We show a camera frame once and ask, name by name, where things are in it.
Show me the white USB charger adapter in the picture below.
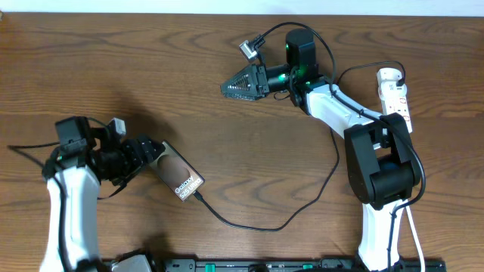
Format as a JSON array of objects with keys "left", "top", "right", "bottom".
[{"left": 377, "top": 67, "right": 408, "bottom": 100}]

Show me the white power strip cord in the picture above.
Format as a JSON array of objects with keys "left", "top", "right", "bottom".
[{"left": 404, "top": 206, "right": 427, "bottom": 272}]

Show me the white power strip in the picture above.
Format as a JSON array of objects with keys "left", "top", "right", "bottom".
[{"left": 381, "top": 96, "right": 413, "bottom": 133}]

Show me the black USB charging cable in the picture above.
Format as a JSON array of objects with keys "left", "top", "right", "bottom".
[{"left": 193, "top": 60, "right": 407, "bottom": 232}]

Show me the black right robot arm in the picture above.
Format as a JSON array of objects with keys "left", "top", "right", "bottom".
[{"left": 221, "top": 24, "right": 427, "bottom": 271}]

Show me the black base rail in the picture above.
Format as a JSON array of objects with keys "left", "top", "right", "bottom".
[{"left": 102, "top": 249, "right": 447, "bottom": 272}]

